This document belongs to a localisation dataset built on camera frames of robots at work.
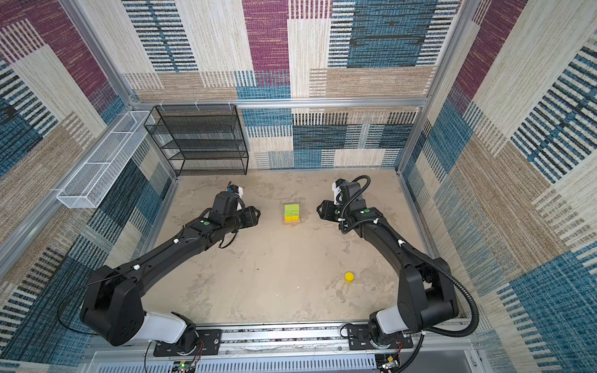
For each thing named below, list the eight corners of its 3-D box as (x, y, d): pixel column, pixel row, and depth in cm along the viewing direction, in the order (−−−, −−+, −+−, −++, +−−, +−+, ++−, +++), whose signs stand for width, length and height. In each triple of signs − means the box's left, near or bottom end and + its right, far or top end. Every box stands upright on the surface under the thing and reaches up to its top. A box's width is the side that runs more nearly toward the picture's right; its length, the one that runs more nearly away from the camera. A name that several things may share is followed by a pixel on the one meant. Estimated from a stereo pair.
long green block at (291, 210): (285, 222, 103) (284, 211, 97) (285, 215, 106) (284, 204, 99) (298, 222, 103) (298, 210, 97) (298, 215, 106) (298, 203, 99)
